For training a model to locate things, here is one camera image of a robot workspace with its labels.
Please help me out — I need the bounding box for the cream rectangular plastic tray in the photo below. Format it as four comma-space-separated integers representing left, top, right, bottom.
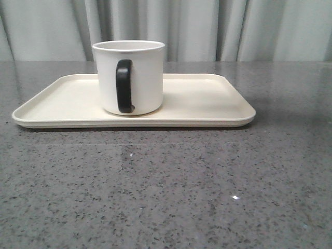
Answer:
12, 74, 256, 129

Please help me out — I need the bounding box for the white smiley mug black handle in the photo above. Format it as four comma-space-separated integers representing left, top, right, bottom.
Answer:
92, 40, 165, 115

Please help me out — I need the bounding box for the grey-white pleated curtain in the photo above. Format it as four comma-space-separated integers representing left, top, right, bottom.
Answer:
1, 1, 331, 62

